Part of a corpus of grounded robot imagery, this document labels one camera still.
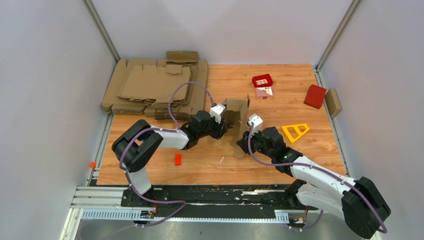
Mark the aluminium frame rail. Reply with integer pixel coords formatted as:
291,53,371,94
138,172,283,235
59,186,374,240

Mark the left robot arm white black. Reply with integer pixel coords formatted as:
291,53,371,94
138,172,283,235
111,110,228,207

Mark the red plastic basket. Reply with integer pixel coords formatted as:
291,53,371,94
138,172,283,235
252,73,274,88

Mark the small red block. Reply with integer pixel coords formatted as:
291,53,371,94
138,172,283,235
174,154,182,166

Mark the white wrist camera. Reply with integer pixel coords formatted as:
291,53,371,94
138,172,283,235
209,103,226,124
247,114,264,134

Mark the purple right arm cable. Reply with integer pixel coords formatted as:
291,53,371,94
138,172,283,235
247,123,388,234

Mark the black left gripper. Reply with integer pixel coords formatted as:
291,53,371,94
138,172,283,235
198,115,229,141

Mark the clear case with shapes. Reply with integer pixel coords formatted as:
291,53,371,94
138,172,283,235
254,86,274,100

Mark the red box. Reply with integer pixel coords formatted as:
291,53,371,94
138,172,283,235
303,84,327,110

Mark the yellow triangular plastic frame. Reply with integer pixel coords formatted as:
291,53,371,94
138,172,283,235
281,123,311,144

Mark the small brown cardboard box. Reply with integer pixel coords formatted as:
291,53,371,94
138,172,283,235
324,88,342,118

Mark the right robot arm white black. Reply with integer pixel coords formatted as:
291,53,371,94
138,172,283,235
236,127,391,239

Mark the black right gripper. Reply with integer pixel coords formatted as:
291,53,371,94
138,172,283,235
236,127,274,160

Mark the stack of flat cardboard blanks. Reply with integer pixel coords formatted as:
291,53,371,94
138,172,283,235
101,51,209,121

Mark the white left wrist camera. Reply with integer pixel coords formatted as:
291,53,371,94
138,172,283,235
209,103,226,124

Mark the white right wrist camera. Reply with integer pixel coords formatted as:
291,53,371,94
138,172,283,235
247,114,264,134

